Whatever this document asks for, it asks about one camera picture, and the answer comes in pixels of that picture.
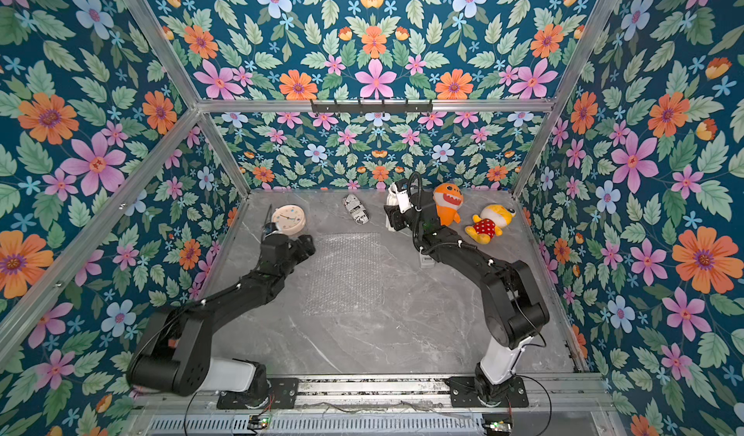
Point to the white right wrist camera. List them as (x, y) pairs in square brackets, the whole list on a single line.
[(398, 196)]

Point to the orange shark plush toy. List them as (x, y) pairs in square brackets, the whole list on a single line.
[(448, 200)]

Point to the aluminium mounting rail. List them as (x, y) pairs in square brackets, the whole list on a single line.
[(424, 393)]

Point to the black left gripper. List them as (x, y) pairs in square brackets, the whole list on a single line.
[(305, 247)]

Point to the silver toy car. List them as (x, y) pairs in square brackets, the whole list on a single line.
[(356, 209)]

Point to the yellow shark plush toy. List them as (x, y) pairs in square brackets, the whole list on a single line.
[(490, 223)]

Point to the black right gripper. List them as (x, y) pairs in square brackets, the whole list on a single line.
[(401, 212)]

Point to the white vented cable duct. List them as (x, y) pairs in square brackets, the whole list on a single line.
[(318, 424)]

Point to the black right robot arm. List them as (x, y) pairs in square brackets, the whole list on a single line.
[(514, 308)]

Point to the pink round alarm clock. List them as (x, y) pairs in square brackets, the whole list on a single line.
[(289, 219)]

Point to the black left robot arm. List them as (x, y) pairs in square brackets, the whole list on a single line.
[(175, 353)]

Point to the black hook rail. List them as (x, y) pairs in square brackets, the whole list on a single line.
[(370, 107)]

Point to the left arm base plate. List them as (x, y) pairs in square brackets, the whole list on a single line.
[(277, 393)]

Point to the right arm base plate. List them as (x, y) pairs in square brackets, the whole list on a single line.
[(474, 392)]

